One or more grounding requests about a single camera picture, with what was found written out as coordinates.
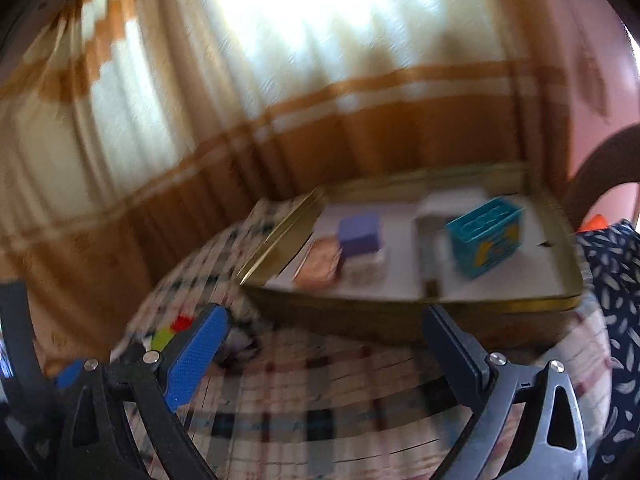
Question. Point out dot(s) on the purple small box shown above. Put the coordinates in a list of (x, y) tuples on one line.
[(359, 234)]

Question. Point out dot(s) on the green building block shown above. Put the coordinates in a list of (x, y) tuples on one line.
[(161, 338)]

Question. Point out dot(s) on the wicker chair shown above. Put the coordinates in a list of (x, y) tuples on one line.
[(614, 162)]

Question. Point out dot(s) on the copper rectangular box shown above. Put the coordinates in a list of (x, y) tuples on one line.
[(319, 268)]

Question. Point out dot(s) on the orange cushion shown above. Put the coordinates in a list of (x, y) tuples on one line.
[(595, 223)]

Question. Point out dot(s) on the brown wooden ruler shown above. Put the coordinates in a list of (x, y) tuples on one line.
[(427, 229)]

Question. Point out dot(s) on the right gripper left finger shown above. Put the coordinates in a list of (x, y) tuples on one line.
[(96, 440)]

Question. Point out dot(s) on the red building block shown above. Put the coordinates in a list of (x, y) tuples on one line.
[(181, 323)]

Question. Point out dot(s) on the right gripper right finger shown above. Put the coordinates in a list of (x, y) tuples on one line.
[(549, 442)]

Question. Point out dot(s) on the orange cream patterned curtain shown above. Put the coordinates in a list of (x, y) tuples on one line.
[(132, 131)]

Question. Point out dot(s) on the teal building block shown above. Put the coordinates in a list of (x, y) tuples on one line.
[(485, 236)]

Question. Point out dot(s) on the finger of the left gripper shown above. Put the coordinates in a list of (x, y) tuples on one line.
[(37, 417)]

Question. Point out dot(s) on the plaid tablecloth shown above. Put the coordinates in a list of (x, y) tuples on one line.
[(308, 406)]

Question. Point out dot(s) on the navy leaf pattern cushion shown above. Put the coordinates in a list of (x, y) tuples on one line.
[(613, 257)]

